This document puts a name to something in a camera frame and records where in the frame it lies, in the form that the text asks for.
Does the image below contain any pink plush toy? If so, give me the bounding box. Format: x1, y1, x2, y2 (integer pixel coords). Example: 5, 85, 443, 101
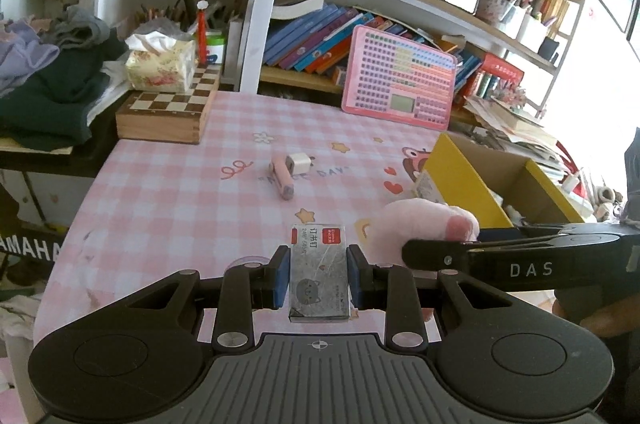
363, 198, 480, 266

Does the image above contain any grey staples box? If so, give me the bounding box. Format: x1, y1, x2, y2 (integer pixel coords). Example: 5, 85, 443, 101
288, 224, 350, 323

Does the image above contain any white spray bottle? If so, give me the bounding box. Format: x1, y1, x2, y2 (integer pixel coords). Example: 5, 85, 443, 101
503, 204, 524, 226

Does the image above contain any yellow cardboard box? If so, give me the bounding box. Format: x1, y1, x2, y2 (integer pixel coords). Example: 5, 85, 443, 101
414, 133, 582, 229

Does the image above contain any small pink utility knife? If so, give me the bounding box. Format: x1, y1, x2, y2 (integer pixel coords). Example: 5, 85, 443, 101
270, 155, 295, 201

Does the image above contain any pink checkered table mat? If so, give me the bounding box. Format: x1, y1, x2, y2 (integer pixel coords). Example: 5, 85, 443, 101
34, 92, 438, 340

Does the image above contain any small white plug adapter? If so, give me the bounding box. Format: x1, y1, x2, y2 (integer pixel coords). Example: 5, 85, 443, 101
285, 152, 314, 176

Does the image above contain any stack of papers and books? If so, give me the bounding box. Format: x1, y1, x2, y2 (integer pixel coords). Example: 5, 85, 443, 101
464, 96, 570, 172

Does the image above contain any pink learning tablet toy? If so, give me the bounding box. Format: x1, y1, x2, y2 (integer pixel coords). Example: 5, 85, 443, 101
342, 26, 457, 131

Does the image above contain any wooden chess box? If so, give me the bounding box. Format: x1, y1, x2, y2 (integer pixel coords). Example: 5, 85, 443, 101
115, 65, 221, 145

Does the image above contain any red dictionary book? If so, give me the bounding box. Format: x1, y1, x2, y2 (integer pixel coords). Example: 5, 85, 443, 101
480, 53, 524, 86

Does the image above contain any floral tissue pack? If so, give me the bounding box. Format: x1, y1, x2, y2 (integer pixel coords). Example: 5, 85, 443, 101
125, 31, 196, 93

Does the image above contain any row of blue purple books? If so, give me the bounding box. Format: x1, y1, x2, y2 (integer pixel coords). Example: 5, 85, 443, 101
262, 3, 377, 76

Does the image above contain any green lidded white jar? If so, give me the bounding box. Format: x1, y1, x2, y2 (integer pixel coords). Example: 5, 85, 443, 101
206, 30, 226, 65

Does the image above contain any red glue bottle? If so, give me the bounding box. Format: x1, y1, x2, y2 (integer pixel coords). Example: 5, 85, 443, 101
196, 0, 208, 66

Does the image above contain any pile of dark clothes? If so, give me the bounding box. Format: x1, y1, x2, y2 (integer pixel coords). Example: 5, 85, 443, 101
1, 6, 127, 151

